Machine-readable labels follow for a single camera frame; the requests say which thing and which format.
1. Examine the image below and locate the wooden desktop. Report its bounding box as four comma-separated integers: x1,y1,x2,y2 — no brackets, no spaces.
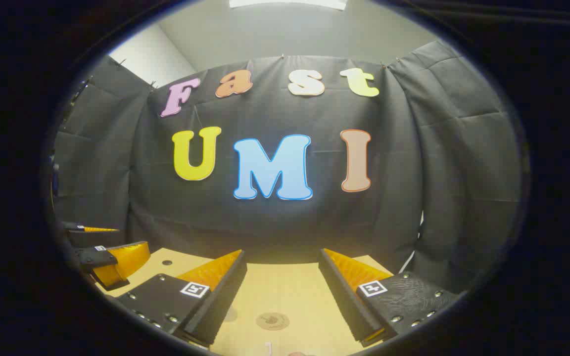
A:
95,247,399,356

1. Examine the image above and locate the ceiling light panel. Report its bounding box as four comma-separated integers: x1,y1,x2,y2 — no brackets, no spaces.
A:
229,0,347,10

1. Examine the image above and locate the round wooden coaster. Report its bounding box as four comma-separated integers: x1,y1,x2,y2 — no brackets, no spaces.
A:
256,312,290,331

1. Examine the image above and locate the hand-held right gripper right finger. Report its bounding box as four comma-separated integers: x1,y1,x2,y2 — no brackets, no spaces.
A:
319,248,460,347

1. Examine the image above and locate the black backdrop cloth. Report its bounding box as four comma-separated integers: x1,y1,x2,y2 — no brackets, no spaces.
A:
50,41,523,295

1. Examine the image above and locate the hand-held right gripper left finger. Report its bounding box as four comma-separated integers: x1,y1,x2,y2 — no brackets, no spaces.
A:
116,249,247,347

